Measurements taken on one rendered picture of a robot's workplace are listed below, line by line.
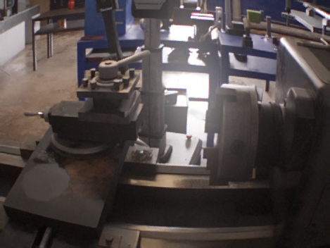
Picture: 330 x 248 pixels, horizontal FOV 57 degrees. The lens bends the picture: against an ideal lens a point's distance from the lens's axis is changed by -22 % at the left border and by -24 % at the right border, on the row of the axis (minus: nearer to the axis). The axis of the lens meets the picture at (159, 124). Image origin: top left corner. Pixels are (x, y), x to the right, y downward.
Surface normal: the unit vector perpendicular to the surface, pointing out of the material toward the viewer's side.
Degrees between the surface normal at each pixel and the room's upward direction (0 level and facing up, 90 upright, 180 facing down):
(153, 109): 90
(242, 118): 45
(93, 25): 90
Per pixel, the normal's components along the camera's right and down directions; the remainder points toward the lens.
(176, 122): -0.07, 0.47
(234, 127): -0.09, -0.15
